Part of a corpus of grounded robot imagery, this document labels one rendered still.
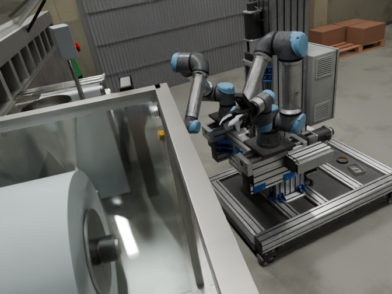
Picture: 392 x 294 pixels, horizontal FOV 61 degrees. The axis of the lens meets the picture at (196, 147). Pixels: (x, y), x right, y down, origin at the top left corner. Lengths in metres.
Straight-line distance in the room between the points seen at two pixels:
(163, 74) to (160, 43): 0.49
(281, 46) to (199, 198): 1.38
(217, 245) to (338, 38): 6.40
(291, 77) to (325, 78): 0.54
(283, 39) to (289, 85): 0.23
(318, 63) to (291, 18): 0.33
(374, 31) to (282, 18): 4.75
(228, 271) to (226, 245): 0.03
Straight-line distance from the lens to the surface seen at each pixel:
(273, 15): 1.96
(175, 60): 2.02
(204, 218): 0.35
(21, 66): 1.74
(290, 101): 1.79
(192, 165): 0.44
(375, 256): 2.54
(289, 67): 1.73
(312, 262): 2.43
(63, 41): 1.13
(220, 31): 5.84
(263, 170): 2.01
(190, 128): 1.83
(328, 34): 6.48
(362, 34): 6.48
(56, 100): 1.12
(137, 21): 5.31
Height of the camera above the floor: 1.84
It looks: 30 degrees down
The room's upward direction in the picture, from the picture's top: 9 degrees counter-clockwise
